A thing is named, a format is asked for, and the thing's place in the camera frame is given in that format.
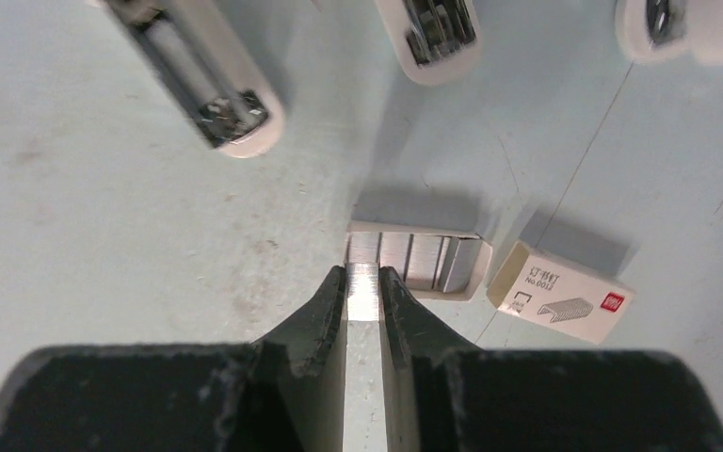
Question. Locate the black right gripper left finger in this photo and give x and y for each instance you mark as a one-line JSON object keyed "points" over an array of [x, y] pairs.
{"points": [[281, 392]]}

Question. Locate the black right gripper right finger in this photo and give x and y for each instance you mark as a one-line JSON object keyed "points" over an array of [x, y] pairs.
{"points": [[444, 393]]}

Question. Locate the metal staple strip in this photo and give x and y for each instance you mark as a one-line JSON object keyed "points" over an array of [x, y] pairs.
{"points": [[364, 415]]}

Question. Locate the beige white stapler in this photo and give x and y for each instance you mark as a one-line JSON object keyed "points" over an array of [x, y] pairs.
{"points": [[435, 42]]}

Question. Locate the pink stapler large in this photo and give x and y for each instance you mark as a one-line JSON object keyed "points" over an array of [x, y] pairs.
{"points": [[650, 31]]}

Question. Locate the open staple box tray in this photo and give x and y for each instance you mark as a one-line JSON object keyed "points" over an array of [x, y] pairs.
{"points": [[433, 263]]}

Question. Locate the white staple box sleeve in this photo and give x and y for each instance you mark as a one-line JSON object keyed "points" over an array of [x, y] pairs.
{"points": [[558, 294]]}

